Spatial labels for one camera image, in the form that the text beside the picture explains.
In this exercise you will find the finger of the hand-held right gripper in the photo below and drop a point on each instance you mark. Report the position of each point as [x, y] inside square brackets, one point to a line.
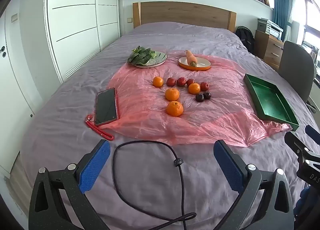
[313, 132]
[300, 147]

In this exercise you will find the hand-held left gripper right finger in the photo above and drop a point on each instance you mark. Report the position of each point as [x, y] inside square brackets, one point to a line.
[228, 167]

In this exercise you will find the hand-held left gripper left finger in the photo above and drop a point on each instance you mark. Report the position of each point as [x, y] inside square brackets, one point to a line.
[96, 165]

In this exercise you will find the green tray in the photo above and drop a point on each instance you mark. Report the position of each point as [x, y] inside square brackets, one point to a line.
[270, 100]

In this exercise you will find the dark plum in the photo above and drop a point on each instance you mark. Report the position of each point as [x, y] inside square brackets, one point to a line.
[199, 97]
[207, 95]

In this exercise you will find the orange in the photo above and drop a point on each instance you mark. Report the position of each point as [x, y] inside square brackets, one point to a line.
[172, 94]
[158, 82]
[175, 108]
[194, 88]

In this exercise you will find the red apple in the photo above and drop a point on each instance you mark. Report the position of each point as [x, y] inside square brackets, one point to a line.
[190, 81]
[181, 81]
[171, 82]
[204, 86]

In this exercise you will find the person's right hand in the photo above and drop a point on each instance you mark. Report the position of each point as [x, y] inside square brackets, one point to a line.
[304, 195]

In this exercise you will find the purple bedspread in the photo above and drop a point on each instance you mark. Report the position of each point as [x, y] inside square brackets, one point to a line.
[62, 125]

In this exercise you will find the smartphone with red case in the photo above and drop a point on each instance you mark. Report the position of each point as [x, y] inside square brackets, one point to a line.
[106, 106]

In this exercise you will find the pink plastic sheet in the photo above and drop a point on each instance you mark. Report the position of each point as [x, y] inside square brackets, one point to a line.
[140, 120]

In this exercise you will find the grey chair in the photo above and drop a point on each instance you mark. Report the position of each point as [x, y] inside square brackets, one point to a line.
[295, 67]

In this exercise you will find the wooden dresser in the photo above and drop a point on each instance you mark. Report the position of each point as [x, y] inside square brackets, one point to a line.
[268, 50]

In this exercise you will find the orange plate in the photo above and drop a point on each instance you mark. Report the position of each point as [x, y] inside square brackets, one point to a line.
[203, 64]

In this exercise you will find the white printer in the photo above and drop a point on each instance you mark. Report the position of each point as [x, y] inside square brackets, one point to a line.
[275, 30]

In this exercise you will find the white door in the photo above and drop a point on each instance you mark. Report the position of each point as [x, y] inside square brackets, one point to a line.
[17, 82]

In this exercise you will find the carrot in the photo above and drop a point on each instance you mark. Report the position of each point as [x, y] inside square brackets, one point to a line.
[190, 57]

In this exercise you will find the black backpack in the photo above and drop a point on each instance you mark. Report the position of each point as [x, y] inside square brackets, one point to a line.
[245, 36]

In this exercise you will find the grey storage box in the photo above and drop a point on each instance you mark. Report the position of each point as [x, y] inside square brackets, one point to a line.
[261, 25]

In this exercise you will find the patterned plate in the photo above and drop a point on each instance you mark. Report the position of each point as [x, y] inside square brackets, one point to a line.
[157, 62]

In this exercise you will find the small bok choy piece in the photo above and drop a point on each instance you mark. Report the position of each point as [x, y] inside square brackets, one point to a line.
[153, 54]

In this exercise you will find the long teal curtain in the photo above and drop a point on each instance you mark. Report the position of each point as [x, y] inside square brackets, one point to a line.
[281, 7]

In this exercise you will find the white wardrobe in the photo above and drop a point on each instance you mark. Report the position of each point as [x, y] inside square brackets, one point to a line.
[75, 20]

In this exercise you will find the wooden headboard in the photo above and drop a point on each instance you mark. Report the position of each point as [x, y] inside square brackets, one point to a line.
[185, 14]

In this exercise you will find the light switch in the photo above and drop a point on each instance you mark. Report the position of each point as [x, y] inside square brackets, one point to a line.
[14, 17]

